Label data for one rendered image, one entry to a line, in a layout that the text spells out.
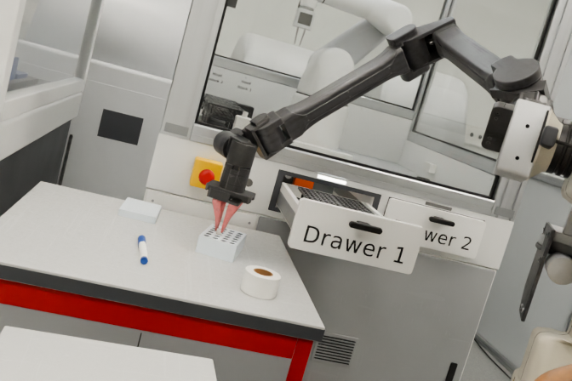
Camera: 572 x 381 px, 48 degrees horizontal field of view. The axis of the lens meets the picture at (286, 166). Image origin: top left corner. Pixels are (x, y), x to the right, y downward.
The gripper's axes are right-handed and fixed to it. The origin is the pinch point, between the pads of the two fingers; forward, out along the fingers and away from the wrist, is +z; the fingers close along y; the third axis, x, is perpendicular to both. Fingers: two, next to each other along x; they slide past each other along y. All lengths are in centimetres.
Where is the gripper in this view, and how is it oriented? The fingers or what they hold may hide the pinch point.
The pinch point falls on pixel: (220, 227)
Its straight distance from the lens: 141.3
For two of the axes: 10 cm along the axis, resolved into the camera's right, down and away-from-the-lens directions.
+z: -2.9, 9.5, 1.4
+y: -9.5, -3.0, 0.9
